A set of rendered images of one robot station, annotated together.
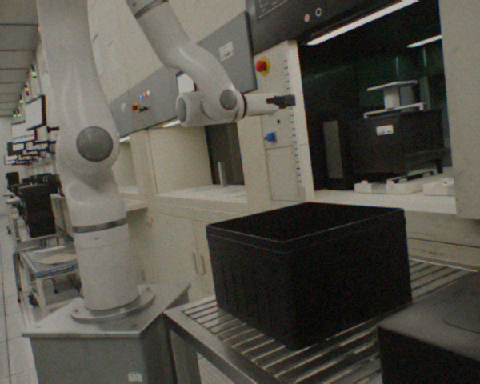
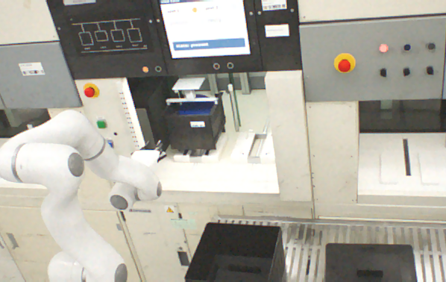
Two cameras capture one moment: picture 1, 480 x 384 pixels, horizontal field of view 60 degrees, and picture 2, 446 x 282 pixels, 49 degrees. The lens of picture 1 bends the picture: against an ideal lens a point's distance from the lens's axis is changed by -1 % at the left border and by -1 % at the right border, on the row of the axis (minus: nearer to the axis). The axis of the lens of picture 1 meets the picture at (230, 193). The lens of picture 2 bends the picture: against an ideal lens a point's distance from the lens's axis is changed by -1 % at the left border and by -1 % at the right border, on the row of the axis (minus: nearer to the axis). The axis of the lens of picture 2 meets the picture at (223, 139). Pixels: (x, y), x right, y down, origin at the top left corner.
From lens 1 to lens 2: 1.25 m
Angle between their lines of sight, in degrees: 47
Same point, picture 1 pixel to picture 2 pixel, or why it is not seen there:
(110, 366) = not seen: outside the picture
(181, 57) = (125, 176)
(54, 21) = (68, 212)
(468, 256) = (281, 211)
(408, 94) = not seen: hidden behind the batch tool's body
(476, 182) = (290, 186)
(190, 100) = (130, 196)
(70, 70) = (85, 237)
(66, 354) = not seen: outside the picture
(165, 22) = (110, 156)
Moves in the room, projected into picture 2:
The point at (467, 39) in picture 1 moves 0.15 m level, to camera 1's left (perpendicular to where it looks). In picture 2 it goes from (285, 123) to (257, 144)
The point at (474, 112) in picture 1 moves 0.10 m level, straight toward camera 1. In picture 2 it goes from (289, 156) to (300, 170)
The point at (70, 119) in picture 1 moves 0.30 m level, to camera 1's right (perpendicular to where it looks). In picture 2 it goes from (104, 271) to (183, 210)
